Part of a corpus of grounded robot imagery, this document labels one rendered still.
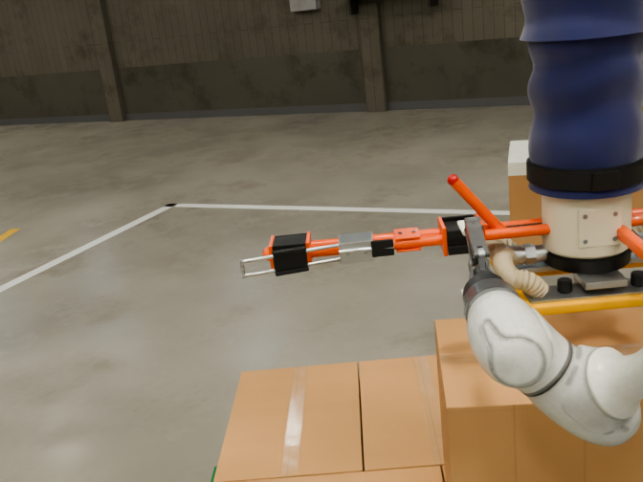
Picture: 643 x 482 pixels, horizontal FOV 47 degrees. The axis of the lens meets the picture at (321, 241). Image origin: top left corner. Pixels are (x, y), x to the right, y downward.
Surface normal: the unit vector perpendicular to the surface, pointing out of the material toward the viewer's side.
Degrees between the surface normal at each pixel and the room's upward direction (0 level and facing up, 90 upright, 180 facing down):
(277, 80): 90
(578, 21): 66
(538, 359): 82
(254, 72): 90
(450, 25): 90
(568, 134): 77
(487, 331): 46
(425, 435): 0
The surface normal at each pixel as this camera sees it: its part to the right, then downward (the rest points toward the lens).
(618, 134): 0.27, 0.22
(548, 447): -0.09, 0.32
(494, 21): -0.42, 0.33
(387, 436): -0.11, -0.94
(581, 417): -0.35, 0.62
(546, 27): -0.78, -0.11
